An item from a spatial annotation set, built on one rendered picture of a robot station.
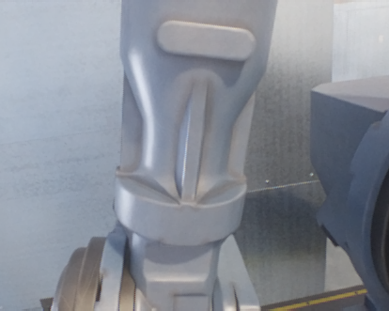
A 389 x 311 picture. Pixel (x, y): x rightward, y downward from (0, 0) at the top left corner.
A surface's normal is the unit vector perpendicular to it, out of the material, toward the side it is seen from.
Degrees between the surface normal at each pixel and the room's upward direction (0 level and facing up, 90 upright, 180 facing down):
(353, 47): 90
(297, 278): 90
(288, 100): 90
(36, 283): 90
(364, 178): 73
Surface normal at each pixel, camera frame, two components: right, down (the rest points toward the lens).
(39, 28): 0.11, 0.33
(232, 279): 0.11, -0.94
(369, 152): -0.94, -0.25
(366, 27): -0.24, 0.36
